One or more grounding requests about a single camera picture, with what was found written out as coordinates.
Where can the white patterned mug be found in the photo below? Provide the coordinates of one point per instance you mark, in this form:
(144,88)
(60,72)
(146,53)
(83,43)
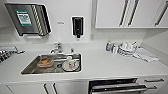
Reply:
(69,62)

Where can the orange food container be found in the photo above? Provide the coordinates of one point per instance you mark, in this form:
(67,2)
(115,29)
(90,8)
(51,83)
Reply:
(44,62)

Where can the black soap dispenser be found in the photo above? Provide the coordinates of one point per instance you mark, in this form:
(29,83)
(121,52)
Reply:
(77,26)

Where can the steel paper towel dispenser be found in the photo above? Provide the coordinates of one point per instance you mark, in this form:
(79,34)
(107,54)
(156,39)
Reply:
(38,20)

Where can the white wall cabinet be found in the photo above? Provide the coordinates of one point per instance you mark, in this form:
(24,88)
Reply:
(2,13)
(106,13)

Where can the stainless steel dishwasher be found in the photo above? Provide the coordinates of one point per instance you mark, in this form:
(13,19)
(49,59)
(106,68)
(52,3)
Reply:
(116,87)

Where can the small white jar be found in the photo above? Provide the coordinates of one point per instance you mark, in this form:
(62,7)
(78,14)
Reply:
(114,49)

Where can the steel kitchen sink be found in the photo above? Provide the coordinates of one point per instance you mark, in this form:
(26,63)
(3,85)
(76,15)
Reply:
(30,70)

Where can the white double-door base cabinet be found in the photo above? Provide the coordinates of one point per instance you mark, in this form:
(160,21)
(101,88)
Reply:
(30,88)

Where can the chrome sink faucet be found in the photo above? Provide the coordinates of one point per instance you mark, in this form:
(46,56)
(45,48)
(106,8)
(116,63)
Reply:
(57,48)

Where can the round sink drain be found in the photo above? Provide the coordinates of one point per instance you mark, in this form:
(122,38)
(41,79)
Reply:
(59,66)

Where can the white wall outlet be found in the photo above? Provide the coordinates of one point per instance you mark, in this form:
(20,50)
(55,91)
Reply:
(92,37)

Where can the white plate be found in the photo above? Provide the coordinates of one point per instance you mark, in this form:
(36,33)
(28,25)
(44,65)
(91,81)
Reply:
(77,66)

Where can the small chrome soap pump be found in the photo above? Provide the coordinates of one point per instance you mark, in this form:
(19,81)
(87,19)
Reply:
(72,50)

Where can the small wall label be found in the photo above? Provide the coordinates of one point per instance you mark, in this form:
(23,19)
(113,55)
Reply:
(60,22)

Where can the white cup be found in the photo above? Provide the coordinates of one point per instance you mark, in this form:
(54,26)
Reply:
(125,46)
(132,47)

